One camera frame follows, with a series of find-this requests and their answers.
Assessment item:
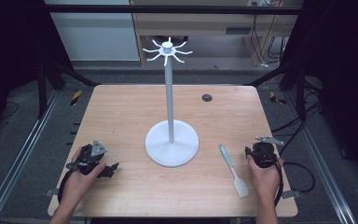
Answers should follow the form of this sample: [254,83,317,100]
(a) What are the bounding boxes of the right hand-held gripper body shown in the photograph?
[243,135,285,169]

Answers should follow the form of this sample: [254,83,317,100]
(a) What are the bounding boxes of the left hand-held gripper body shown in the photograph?
[65,139,109,176]

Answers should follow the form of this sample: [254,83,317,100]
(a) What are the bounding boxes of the teal handled white spatula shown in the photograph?
[217,143,251,200]

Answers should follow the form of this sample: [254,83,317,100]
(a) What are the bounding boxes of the white hook rack stand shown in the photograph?
[142,36,200,168]

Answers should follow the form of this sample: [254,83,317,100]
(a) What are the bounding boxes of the person's right hand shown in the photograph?
[246,154,285,209]

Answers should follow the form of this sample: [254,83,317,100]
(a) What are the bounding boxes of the person's left hand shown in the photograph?
[59,147,107,209]

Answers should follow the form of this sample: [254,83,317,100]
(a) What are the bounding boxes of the yellow black striped tape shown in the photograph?
[70,89,84,107]
[268,90,287,105]

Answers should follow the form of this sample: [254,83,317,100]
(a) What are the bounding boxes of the black curtain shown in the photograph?
[0,0,74,144]
[279,0,358,189]

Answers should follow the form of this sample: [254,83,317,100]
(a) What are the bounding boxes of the white cabinet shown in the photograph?
[44,0,142,62]

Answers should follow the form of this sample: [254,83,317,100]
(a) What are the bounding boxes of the light wooden desk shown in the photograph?
[130,0,305,67]

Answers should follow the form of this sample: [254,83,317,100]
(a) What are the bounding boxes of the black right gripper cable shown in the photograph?
[268,148,286,208]

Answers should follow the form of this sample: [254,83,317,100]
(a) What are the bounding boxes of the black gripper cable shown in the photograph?
[268,148,286,208]
[57,167,76,203]

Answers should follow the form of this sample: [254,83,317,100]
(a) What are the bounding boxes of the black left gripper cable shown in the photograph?
[57,167,76,203]

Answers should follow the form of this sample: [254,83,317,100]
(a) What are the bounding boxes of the bundle of black floor cables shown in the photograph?
[269,77,324,157]

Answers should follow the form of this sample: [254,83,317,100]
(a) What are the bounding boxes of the black looped floor cable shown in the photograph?
[282,161,317,193]

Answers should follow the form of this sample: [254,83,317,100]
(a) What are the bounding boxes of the silver metal floor rail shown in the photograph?
[282,89,358,224]
[0,89,62,224]

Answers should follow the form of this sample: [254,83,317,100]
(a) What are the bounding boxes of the black metal frame strut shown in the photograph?
[36,59,103,119]
[244,58,310,121]

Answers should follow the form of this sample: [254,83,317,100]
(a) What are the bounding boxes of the black hanging desk cables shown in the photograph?
[249,0,290,68]

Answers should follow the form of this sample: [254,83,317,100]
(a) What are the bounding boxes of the black horizontal frame bar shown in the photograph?
[42,4,306,16]

